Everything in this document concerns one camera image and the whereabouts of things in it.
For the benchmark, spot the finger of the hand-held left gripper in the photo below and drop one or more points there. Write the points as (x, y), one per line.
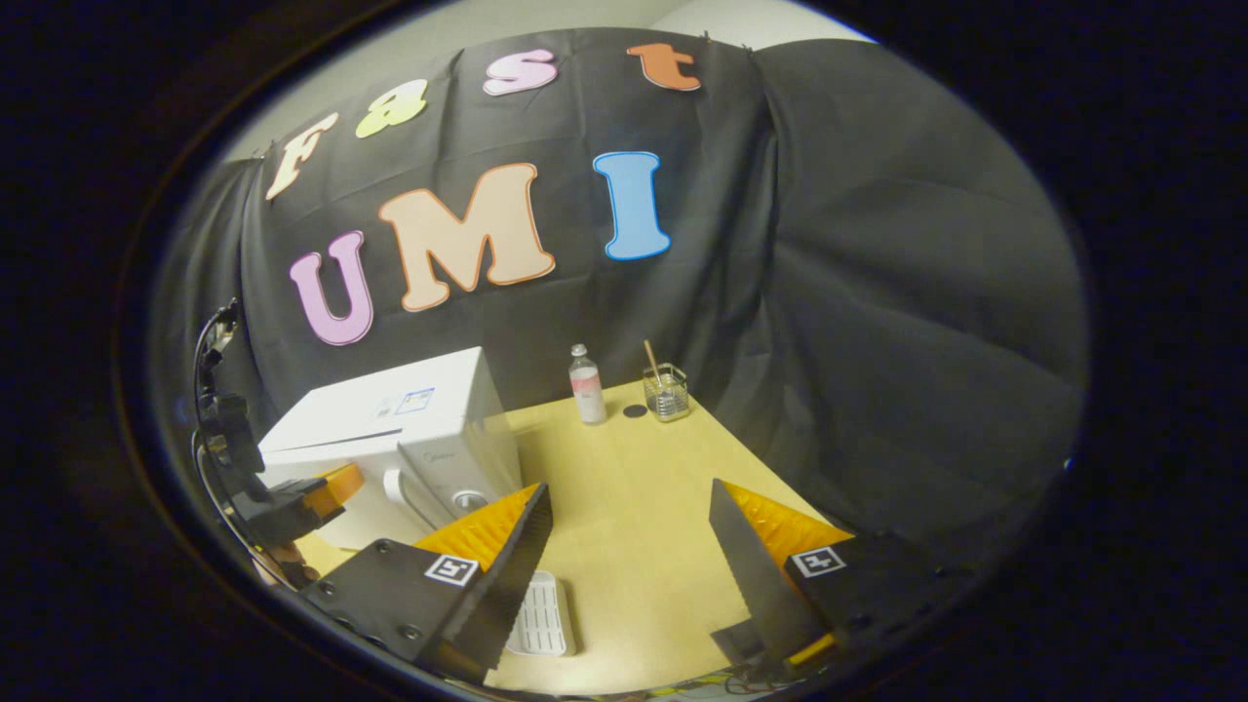
(331, 492)

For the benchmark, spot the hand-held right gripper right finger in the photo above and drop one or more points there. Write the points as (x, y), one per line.
(746, 575)

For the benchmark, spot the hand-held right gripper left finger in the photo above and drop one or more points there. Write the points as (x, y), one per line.
(517, 575)

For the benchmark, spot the white microwave oven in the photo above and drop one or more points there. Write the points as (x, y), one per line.
(390, 400)

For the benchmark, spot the white rectangular tray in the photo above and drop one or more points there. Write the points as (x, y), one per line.
(546, 614)

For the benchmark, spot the clear glass cup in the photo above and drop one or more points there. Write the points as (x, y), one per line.
(667, 400)

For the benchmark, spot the clear bottle with pink label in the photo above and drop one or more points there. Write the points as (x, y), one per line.
(588, 395)

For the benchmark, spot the thin wooden stick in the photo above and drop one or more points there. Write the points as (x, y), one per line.
(650, 359)

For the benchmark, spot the black backdrop cloth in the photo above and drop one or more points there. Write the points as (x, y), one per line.
(877, 292)

